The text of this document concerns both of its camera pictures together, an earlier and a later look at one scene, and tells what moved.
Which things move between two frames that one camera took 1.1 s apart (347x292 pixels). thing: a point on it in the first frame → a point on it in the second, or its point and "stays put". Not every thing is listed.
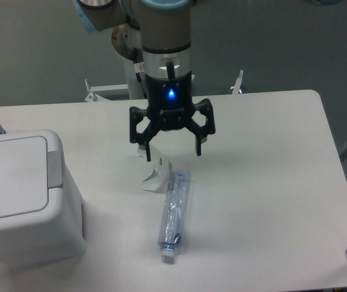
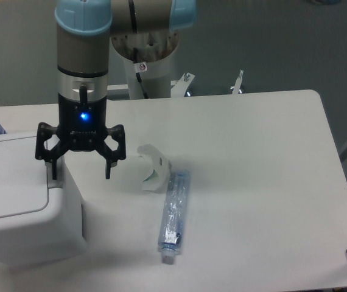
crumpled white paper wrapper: [157, 170] stays put
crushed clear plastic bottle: [174, 213] stays put
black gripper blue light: [170, 106] → [83, 124]
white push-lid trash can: [29, 212] stays put
